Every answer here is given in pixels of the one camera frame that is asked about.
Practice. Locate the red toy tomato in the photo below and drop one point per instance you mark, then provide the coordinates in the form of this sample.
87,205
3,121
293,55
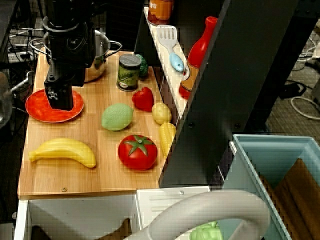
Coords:
137,155

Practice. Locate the white drawer box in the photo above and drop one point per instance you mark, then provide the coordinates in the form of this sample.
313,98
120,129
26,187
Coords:
82,212

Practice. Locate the black metal frame post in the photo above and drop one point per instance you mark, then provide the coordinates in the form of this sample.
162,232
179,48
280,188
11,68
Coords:
282,62

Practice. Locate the pale green toy vegetable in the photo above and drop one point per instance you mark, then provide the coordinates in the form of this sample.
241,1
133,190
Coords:
206,231

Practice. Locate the yellow toy corn cob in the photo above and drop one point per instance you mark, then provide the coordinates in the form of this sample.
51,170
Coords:
166,136

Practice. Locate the green toy can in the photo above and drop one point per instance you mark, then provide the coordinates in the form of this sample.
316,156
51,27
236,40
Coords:
128,75

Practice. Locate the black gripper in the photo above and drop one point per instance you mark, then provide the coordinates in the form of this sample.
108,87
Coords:
66,75

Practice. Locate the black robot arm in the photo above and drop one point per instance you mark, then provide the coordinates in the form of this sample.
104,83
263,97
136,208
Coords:
67,37

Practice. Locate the light blue plastic bin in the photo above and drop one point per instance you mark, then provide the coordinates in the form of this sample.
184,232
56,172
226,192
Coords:
270,152

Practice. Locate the dark wooden shelf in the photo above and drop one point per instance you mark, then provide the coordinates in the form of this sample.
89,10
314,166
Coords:
225,100

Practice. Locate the yellow toy potato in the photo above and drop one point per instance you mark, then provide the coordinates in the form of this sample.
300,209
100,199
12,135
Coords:
161,113

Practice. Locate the green toy broccoli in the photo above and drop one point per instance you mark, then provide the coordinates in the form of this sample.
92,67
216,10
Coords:
144,66

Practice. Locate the red toy ketchup bottle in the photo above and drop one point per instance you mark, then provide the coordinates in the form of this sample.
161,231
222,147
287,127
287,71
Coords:
197,52

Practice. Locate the white power strip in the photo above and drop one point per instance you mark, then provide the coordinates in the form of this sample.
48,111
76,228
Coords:
15,57

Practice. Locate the orange toy beans can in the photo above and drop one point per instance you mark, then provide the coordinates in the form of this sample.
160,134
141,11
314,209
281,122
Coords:
160,11

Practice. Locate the green toy lime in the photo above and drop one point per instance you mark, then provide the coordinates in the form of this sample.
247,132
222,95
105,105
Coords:
117,117

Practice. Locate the white tiled kitchen backsplash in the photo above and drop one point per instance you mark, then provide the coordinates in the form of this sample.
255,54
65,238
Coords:
172,82

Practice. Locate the grey curved plastic tube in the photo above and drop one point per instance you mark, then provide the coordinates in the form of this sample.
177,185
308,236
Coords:
225,202

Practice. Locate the yellow toy banana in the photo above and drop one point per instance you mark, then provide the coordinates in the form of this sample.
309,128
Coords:
65,150

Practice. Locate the grey metal clamp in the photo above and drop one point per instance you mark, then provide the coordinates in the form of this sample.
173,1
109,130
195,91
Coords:
23,81

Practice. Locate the red round plate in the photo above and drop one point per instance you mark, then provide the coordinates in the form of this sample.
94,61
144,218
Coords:
37,110

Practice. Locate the brown cloth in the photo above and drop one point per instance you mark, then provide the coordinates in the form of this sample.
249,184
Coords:
300,195

